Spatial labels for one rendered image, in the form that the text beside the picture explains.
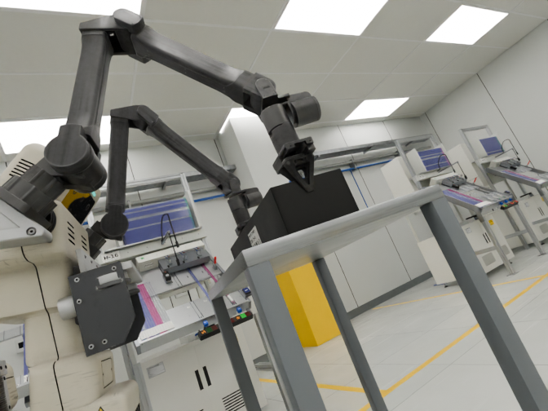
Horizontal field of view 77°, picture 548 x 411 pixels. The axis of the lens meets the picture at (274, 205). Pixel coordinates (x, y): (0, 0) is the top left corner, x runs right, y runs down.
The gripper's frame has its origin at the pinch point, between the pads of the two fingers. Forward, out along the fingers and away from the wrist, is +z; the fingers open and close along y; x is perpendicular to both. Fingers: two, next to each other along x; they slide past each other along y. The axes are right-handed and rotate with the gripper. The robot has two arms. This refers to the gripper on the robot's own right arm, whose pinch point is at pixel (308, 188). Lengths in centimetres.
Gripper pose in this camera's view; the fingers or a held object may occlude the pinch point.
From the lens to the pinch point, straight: 72.6
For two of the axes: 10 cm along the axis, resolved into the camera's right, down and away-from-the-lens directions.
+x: -8.8, 3.0, -3.6
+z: 4.0, 8.9, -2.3
